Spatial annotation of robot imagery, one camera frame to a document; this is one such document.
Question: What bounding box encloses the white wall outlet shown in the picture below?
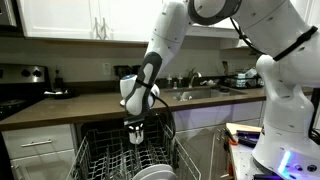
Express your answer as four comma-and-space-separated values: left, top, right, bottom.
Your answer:
102, 61, 112, 77

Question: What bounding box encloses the dark pan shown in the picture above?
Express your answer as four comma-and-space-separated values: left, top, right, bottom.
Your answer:
43, 87, 77, 100

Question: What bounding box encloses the wooden board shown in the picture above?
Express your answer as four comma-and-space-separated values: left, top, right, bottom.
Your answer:
225, 121, 264, 136

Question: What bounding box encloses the metal robot base table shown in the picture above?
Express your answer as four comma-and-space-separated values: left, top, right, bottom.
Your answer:
228, 133, 320, 180

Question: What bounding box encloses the white cabinet with handles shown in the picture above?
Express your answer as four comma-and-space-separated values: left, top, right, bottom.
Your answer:
15, 0, 165, 42

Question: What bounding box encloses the white plate standing upright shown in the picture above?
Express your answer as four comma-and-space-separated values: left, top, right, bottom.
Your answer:
139, 169, 178, 180
132, 163, 175, 180

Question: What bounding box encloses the white drawer cabinet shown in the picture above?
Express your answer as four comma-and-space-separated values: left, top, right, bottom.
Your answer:
1, 124, 77, 180

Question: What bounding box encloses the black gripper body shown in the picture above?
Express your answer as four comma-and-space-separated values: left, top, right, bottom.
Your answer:
123, 111, 148, 129

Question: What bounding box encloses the steel kitchen sink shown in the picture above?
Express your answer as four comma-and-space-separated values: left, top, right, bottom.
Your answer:
162, 86, 248, 103

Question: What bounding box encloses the dark bottle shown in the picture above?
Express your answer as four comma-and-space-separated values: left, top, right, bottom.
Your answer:
54, 67, 65, 90

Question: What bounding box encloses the steel microwave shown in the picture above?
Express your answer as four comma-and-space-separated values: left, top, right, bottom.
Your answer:
0, 0, 18, 28

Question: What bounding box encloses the black dish drainer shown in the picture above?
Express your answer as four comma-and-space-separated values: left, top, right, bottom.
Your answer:
223, 67, 265, 90

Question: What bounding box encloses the wire dishwasher rack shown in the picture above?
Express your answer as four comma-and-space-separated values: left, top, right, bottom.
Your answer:
65, 114, 203, 180

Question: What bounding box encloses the white sink cabinet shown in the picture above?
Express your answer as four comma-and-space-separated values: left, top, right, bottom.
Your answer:
172, 100, 268, 180

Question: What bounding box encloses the white cup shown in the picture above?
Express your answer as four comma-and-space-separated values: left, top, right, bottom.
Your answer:
128, 127, 145, 145

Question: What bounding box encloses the black kitchen stove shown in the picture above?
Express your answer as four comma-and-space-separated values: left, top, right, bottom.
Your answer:
0, 62, 52, 122

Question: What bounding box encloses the stainless dishwasher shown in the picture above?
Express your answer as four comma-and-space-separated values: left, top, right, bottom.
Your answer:
73, 111, 179, 180

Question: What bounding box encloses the black countertop appliance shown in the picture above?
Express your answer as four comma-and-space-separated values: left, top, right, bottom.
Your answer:
112, 64, 142, 82

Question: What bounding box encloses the chrome faucet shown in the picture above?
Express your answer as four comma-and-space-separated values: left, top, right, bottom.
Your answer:
186, 67, 203, 90

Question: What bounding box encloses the black orange clamp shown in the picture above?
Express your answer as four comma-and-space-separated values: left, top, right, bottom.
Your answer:
224, 127, 240, 147

